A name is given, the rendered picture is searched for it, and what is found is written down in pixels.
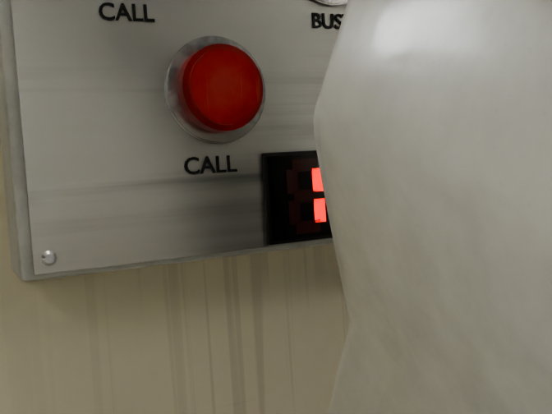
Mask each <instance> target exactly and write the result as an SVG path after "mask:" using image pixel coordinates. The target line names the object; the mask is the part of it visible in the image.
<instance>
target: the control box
mask: <svg viewBox="0 0 552 414"><path fill-rule="evenodd" d="M347 1H348V0H0V138H1V147H2V165H3V176H4V186H5V195H6V205H7V223H8V233H9V242H10V252H11V268H12V270H13V271H14V273H15V274H16V275H17V276H18V277H19V278H20V279H21V280H22V281H26V282H29V281H35V280H42V279H49V278H62V277H69V276H76V275H82V274H95V273H102V272H109V271H116V270H123V269H135V268H142V267H149V266H156V265H169V264H176V263H182V262H189V261H196V260H209V259H216V258H223V257H229V256H236V255H249V254H256V253H263V252H270V251H282V250H290V249H297V248H303V247H310V246H322V245H329V244H333V243H334V241H333V236H332V232H331V227H330V223H329V216H328V210H327V206H326V202H325V213H326V222H320V227H321V232H312V233H304V234H296V224H295V225H289V214H288V201H294V196H293V194H288V189H287V177H286V170H292V159H315V158H316V161H317V168H319V167H320V166H319V161H318V156H317V152H316V147H315V135H314V113H315V106H316V102H317V99H318V97H319V94H320V89H321V86H322V84H323V81H324V76H325V73H326V71H327V67H328V65H329V60H330V57H331V54H332V52H333V49H334V44H335V41H336V38H337V35H338V31H339V28H340V25H341V22H342V19H343V15H344V12H345V9H346V6H347ZM211 44H230V45H232V46H234V47H237V48H239V49H240V50H242V51H244V52H245V53H246V54H247V55H248V56H250V57H251V59H252V60H253V61H254V63H255V64H256V66H257V67H258V69H259V71H260V75H261V78H262V81H263V87H264V88H263V99H262V103H261V105H260V109H259V111H258V113H257V114H256V115H255V117H254V118H253V119H252V120H251V121H250V122H249V123H247V124H246V125H245V126H243V127H241V128H238V129H236V130H233V131H225V132H212V131H207V130H205V129H203V128H201V127H199V126H197V125H196V124H195V123H194V122H192V121H191V119H190V118H189V117H188V116H187V115H186V114H185V113H184V111H183V109H182V107H181V105H180V102H179V99H178V96H177V78H178V74H179V71H180V70H181V68H182V65H183V63H184V62H185V61H186V60H187V59H188V58H189V57H190V56H191V55H192V54H193V53H195V52H196V51H198V50H200V49H202V48H203V47H205V46H209V45H211Z"/></svg>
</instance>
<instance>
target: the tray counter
mask: <svg viewBox="0 0 552 414"><path fill-rule="evenodd" d="M308 171H312V184H313V189H310V190H300V191H299V185H298V172H308ZM286 177H287V193H288V194H293V196H294V201H288V214H289V225H295V224H296V234H304V233H312V232H321V227H320V222H326V213H325V199H324V198H321V199H319V191H324V189H323V184H322V179H321V175H320V168H317V161H316V158H315V159H292V170H286ZM306 202H314V211H315V220H307V221H301V211H300V203H306Z"/></svg>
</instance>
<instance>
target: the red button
mask: <svg viewBox="0 0 552 414"><path fill-rule="evenodd" d="M263 88H264V87H263V81H262V78H261V75H260V71H259V69H258V67H257V66H256V64H255V63H254V61H253V60H252V59H251V57H250V56H248V55H247V54H246V53H245V52H244V51H242V50H240V49H239V48H237V47H234V46H232V45H230V44H211V45H209V46H205V47H203V48H202V49H200V50H198V51H196V52H195V53H193V54H192V55H191V56H190V57H189V58H188V59H187V60H186V61H185V62H184V63H183V65H182V68H181V70H180V71H179V74H178V78H177V96H178V99H179V102H180V105H181V107H182V109H183V111H184V113H185V114H186V115H187V116H188V117H189V118H190V119H191V121H192V122H194V123H195V124H196V125H197V126H198V127H201V128H203V129H205V130H207V131H212V132H225V131H233V130H236V129H238V128H241V127H243V126H245V125H246V124H247V123H249V122H250V121H251V120H252V119H253V118H254V117H255V115H256V114H257V113H258V111H259V109H260V105H261V103H262V99H263Z"/></svg>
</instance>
